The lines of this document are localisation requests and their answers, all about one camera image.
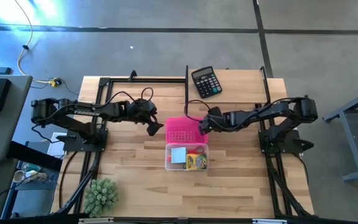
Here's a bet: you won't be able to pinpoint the green artificial plant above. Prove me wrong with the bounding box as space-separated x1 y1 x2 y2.
83 177 119 218

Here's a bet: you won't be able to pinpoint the red handled scissors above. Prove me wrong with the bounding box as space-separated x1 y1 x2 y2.
185 145 205 155

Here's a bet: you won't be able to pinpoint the raised wooden shelf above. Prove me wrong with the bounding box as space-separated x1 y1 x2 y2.
187 68 269 105

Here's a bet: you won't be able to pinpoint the yellow green crayon box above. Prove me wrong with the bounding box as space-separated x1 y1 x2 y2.
183 152 208 170

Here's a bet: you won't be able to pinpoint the grey desk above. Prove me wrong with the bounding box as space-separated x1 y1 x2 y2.
0 74 33 163

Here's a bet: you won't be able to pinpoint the white box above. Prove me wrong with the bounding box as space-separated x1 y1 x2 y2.
47 132 68 158

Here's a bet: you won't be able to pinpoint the silver metal bracket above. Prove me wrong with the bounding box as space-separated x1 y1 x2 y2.
78 217 114 224
252 218 288 224

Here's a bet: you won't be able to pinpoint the pink lidded clear pencil case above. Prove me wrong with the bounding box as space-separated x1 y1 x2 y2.
165 115 210 171

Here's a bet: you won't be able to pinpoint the beige tape roll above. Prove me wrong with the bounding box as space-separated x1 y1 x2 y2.
12 170 27 184

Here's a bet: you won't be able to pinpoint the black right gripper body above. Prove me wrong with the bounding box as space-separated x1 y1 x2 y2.
198 106 231 135

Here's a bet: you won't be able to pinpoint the black desk calculator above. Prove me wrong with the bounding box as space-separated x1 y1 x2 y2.
191 65 223 100

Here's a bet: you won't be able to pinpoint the black aluminium frame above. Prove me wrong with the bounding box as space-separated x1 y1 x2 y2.
54 65 315 218

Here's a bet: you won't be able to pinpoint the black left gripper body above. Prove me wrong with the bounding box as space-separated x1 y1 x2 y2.
126 98 158 126

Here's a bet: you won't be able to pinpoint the yellow floor cable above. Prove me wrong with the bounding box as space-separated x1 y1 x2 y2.
13 0 63 88

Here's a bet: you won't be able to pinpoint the blue sticky note pad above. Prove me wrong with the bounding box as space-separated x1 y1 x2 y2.
170 146 188 164

